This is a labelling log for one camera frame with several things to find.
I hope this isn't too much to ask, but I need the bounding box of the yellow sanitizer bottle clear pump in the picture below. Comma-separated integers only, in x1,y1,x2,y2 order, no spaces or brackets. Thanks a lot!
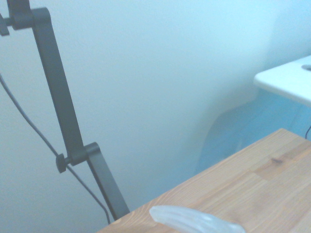
149,205,244,233

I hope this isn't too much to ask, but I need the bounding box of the white side table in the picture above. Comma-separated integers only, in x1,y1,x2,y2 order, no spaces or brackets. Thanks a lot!
253,55,311,107

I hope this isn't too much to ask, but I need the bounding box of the dark grey articulated camera stand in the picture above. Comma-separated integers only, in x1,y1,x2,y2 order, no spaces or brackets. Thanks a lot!
0,0,130,221

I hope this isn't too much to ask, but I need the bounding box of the grey cable along stand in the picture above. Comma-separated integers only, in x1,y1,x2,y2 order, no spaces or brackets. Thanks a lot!
0,72,111,224

